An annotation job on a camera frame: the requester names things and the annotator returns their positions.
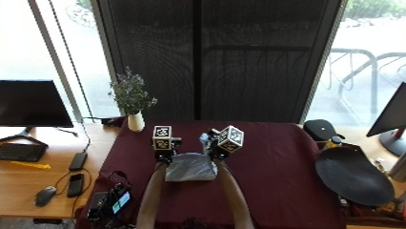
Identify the person's right hand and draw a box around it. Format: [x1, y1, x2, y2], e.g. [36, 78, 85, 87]
[206, 128, 232, 159]

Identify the person's left hand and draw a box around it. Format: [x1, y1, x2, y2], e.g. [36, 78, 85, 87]
[152, 136, 184, 165]

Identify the grey-blue cloth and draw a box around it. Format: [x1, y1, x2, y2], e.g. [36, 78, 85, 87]
[164, 133, 220, 182]

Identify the white marker cube left glove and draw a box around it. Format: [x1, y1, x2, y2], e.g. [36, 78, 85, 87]
[150, 125, 174, 151]

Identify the white marker cube glove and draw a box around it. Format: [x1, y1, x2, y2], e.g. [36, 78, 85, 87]
[150, 125, 174, 151]
[216, 124, 246, 155]

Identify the white marker cube right glove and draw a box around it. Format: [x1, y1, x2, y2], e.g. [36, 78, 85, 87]
[216, 124, 246, 155]

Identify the white vase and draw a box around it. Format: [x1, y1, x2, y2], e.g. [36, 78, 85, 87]
[126, 110, 146, 133]

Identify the bunch of small purple flowers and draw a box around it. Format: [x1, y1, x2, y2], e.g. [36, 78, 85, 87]
[107, 66, 158, 115]

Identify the maroon tablecloth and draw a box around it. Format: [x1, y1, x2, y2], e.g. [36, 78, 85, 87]
[75, 119, 347, 229]

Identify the dark mesh window blind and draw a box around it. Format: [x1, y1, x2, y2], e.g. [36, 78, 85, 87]
[91, 0, 349, 124]

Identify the black power bank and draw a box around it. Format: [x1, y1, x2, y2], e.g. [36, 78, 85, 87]
[68, 151, 89, 172]

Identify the black zipped case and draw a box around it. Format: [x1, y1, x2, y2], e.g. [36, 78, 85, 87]
[302, 118, 346, 142]

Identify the black phone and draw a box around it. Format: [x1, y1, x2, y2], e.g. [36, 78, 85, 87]
[67, 173, 85, 198]

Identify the yellow bottle with black cap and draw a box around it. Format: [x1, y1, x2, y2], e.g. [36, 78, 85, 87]
[323, 135, 343, 151]

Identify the black computer mouse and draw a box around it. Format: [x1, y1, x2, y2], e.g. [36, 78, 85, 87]
[35, 185, 59, 208]

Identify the yellow flat tool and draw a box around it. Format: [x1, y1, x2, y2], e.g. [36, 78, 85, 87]
[9, 160, 52, 170]

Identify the black oval chair seat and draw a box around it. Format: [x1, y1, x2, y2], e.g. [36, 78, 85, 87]
[314, 143, 395, 207]

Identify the black monitor on thin stand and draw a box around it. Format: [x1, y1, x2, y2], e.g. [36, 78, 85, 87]
[0, 79, 79, 148]

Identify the black keyboard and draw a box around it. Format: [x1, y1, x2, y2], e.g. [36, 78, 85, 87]
[0, 142, 48, 163]

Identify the metal bike rack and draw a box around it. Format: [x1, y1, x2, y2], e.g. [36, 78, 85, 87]
[321, 48, 406, 119]

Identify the black monitor on round stand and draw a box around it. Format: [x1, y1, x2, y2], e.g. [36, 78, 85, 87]
[365, 81, 406, 157]

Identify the black camera rig with screen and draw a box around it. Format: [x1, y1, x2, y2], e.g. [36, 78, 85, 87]
[85, 171, 133, 229]

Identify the black cable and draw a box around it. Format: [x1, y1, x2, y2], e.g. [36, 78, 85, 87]
[53, 167, 95, 220]

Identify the blind bead chain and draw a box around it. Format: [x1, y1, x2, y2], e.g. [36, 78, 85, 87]
[47, 0, 95, 120]

